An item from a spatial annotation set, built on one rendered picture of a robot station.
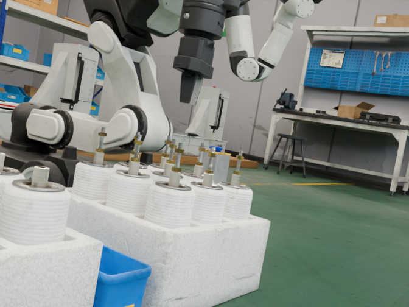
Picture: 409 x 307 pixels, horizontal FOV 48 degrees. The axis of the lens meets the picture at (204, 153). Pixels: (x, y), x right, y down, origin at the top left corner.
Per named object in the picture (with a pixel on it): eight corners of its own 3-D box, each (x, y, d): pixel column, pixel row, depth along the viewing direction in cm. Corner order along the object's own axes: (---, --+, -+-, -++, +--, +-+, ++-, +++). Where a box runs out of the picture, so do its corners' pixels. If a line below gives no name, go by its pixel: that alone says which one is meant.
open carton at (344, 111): (343, 120, 579) (347, 102, 577) (372, 124, 549) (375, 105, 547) (330, 117, 559) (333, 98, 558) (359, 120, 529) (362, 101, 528)
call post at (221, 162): (181, 250, 138) (198, 149, 136) (195, 248, 144) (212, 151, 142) (199, 257, 134) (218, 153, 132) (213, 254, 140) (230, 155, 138)
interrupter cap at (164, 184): (159, 183, 97) (160, 179, 97) (193, 189, 96) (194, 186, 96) (150, 186, 90) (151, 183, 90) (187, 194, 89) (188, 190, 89)
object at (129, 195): (132, 265, 95) (146, 181, 94) (89, 255, 97) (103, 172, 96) (146, 254, 105) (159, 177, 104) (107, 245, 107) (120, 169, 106)
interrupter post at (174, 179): (168, 186, 94) (171, 170, 94) (179, 188, 94) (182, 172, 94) (165, 187, 92) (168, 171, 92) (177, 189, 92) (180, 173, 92)
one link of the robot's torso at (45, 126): (22, 139, 170) (28, 105, 169) (66, 144, 186) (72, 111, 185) (56, 149, 158) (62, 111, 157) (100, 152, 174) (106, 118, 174)
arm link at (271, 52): (288, 36, 147) (259, 89, 153) (293, 39, 157) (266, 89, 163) (260, 22, 150) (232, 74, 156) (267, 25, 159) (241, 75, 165)
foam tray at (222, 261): (33, 262, 107) (45, 187, 106) (147, 244, 138) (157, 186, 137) (154, 329, 84) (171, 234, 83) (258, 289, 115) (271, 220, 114)
